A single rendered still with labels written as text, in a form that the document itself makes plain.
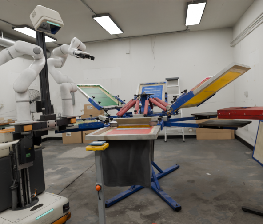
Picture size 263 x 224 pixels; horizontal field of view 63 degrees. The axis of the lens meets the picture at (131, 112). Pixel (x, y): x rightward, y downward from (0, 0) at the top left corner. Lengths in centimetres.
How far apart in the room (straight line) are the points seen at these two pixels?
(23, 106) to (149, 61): 506
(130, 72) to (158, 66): 83
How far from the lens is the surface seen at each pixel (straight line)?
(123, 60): 663
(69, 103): 208
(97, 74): 682
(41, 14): 192
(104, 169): 193
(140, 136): 168
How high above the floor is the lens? 128
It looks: 4 degrees down
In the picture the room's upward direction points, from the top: 3 degrees counter-clockwise
